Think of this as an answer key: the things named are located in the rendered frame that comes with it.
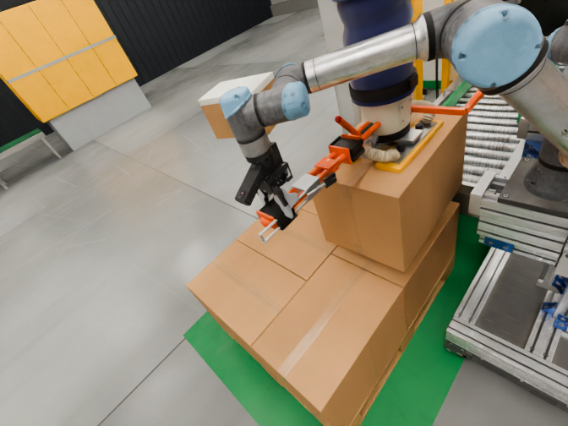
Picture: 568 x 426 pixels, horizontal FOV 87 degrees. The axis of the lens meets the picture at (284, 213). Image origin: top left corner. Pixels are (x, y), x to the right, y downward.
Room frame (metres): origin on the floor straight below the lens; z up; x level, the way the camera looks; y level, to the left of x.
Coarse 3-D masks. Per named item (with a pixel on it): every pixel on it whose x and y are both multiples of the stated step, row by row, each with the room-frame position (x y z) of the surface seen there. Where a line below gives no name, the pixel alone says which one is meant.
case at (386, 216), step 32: (448, 128) 0.93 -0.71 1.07; (416, 160) 0.83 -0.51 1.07; (448, 160) 0.91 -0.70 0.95; (320, 192) 0.96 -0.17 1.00; (352, 192) 0.83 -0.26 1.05; (384, 192) 0.74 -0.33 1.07; (416, 192) 0.75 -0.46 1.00; (448, 192) 0.92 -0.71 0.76; (352, 224) 0.86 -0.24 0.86; (384, 224) 0.74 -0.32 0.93; (416, 224) 0.74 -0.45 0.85; (384, 256) 0.75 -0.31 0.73
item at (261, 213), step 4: (272, 200) 0.72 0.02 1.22; (268, 204) 0.71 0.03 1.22; (272, 204) 0.70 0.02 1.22; (276, 204) 0.70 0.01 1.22; (264, 208) 0.70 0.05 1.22; (268, 208) 0.69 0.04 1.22; (272, 208) 0.69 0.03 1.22; (276, 208) 0.68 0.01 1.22; (280, 208) 0.67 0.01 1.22; (256, 212) 0.70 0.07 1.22; (260, 212) 0.69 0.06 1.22; (264, 212) 0.68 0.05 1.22; (268, 212) 0.67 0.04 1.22; (272, 212) 0.67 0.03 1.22; (276, 212) 0.66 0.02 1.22; (260, 216) 0.69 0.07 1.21; (264, 216) 0.67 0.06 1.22; (268, 216) 0.66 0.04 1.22; (272, 216) 0.65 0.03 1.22; (268, 220) 0.66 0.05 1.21; (272, 220) 0.64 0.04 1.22; (276, 224) 0.65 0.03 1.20
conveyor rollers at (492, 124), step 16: (464, 96) 2.01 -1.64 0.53; (496, 96) 1.83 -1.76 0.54; (480, 112) 1.70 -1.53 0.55; (496, 112) 1.63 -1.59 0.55; (512, 112) 1.56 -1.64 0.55; (480, 128) 1.55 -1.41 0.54; (496, 128) 1.47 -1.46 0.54; (512, 128) 1.41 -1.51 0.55; (480, 144) 1.40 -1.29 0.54; (496, 144) 1.33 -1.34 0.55; (512, 144) 1.28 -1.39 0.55; (464, 160) 1.32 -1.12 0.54; (480, 160) 1.26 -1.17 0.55; (496, 160) 1.21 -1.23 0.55; (464, 176) 1.18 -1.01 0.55; (480, 176) 1.18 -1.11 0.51
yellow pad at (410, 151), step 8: (432, 120) 1.00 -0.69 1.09; (440, 120) 0.98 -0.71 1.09; (416, 128) 0.96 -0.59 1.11; (424, 128) 0.96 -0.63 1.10; (432, 128) 0.94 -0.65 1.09; (424, 136) 0.91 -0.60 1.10; (432, 136) 0.92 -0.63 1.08; (400, 144) 0.89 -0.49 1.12; (408, 144) 0.90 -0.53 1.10; (416, 144) 0.89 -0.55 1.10; (424, 144) 0.88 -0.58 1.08; (400, 152) 0.88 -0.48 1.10; (408, 152) 0.86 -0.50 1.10; (416, 152) 0.85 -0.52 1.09; (400, 160) 0.83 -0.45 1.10; (408, 160) 0.82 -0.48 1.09; (384, 168) 0.84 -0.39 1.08; (392, 168) 0.82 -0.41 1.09; (400, 168) 0.80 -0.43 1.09
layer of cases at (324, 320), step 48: (240, 240) 1.41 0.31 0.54; (288, 240) 1.24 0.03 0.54; (432, 240) 0.87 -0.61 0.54; (192, 288) 1.18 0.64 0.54; (240, 288) 1.05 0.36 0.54; (288, 288) 0.93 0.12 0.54; (336, 288) 0.82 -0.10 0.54; (384, 288) 0.73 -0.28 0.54; (432, 288) 0.86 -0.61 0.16; (240, 336) 0.78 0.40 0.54; (288, 336) 0.69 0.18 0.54; (336, 336) 0.61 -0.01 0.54; (384, 336) 0.60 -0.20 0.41; (288, 384) 0.54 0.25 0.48; (336, 384) 0.45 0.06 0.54
